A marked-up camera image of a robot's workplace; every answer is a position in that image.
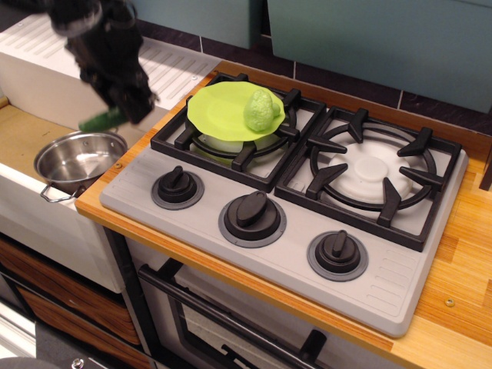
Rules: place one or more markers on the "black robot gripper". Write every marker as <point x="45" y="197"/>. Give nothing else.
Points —
<point x="107" y="57"/>

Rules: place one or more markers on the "dark green toy pickle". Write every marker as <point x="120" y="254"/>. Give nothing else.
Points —
<point x="112" y="118"/>

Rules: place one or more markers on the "light green toy cauliflower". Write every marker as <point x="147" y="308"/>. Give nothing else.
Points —
<point x="260" y="111"/>

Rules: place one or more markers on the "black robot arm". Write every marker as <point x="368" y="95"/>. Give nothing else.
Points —
<point x="74" y="18"/>

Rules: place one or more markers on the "white toy sink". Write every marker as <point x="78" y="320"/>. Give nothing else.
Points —
<point x="43" y="98"/>

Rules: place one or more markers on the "stainless steel pot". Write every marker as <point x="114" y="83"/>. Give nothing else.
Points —
<point x="72" y="163"/>

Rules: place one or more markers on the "lime green plastic plate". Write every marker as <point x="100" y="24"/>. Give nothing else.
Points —
<point x="217" y="111"/>

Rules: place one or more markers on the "black left stove knob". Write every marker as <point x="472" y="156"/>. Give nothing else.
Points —
<point x="177" y="190"/>

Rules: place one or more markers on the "black stove knob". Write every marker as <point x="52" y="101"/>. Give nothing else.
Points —
<point x="177" y="190"/>
<point x="252" y="221"/>
<point x="337" y="256"/>

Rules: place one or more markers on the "white left burner cap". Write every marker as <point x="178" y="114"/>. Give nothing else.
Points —
<point x="264" y="146"/>

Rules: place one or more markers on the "white burner cap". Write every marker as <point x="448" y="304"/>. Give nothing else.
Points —
<point x="368" y="164"/>
<point x="264" y="146"/>

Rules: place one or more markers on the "black left burner grate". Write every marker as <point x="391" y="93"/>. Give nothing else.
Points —
<point x="179" y="139"/>

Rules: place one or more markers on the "black burner grate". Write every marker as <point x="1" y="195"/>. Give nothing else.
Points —
<point x="179" y="139"/>
<point x="407" y="222"/>

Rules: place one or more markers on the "black middle stove knob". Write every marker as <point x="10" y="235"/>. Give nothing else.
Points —
<point x="252" y="221"/>

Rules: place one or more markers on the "wooden drawer front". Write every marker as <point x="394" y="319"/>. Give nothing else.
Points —
<point x="73" y="305"/>

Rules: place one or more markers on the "grey toy stove top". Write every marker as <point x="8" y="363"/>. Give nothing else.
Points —
<point x="384" y="297"/>

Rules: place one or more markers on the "white right burner cap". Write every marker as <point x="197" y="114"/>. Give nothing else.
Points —
<point x="368" y="164"/>

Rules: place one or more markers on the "black right stove knob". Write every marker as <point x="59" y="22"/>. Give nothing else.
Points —
<point x="337" y="256"/>

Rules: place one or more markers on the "black right burner grate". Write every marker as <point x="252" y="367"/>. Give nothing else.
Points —
<point x="407" y="222"/>

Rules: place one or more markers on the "black oven door handle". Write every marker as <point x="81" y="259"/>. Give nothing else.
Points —
<point x="306" y="356"/>

